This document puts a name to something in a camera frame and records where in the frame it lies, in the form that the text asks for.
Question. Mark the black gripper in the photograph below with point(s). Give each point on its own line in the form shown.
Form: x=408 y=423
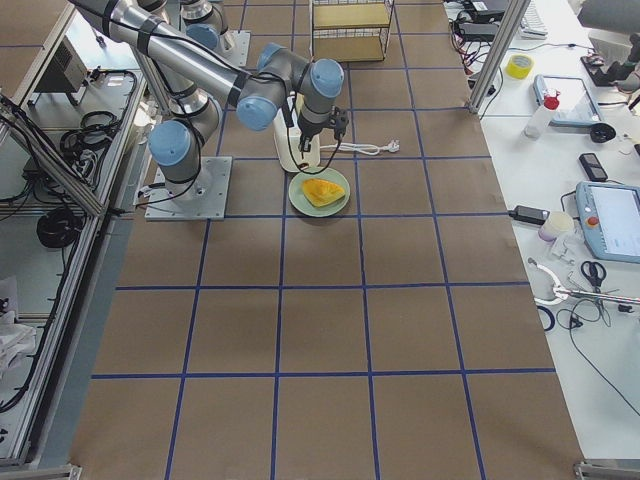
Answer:
x=310 y=128

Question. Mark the white toaster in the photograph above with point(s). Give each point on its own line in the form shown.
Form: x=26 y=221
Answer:
x=287 y=140

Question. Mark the triangular golden pastry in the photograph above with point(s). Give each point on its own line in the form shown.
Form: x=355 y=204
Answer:
x=321 y=193

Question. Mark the yellow bread slice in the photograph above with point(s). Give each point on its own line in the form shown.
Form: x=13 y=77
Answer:
x=299 y=107

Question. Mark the green plate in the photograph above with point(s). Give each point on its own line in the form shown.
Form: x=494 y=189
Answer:
x=302 y=205

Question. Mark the yellow tape roll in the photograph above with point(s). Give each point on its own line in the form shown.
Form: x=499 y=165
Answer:
x=519 y=66

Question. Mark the red capped plastic bottle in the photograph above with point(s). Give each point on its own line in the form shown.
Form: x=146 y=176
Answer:
x=543 y=116

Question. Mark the black power adapter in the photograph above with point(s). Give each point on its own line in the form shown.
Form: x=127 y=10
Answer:
x=529 y=215

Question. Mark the grey control box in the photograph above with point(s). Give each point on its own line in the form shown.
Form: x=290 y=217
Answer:
x=65 y=74

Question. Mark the white lidded cup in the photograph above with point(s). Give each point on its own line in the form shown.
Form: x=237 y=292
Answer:
x=556 y=224

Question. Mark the blue teach pendant far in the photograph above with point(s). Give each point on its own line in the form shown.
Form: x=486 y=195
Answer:
x=577 y=106

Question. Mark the blue teach pendant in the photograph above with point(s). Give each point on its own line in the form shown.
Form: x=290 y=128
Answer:
x=608 y=215
x=577 y=106

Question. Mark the white curved metal tool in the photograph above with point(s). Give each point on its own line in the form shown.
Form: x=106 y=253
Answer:
x=554 y=292

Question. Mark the black round cap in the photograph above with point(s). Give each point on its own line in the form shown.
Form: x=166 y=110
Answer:
x=601 y=133

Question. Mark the blue teach pendant near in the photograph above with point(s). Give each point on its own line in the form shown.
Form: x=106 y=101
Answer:
x=608 y=215

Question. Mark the black scissors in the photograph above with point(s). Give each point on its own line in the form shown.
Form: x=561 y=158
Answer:
x=595 y=273

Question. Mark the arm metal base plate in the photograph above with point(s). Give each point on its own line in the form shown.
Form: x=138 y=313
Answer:
x=205 y=199
x=235 y=50

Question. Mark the aluminium frame post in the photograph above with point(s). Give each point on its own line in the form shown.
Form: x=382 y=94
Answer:
x=510 y=23

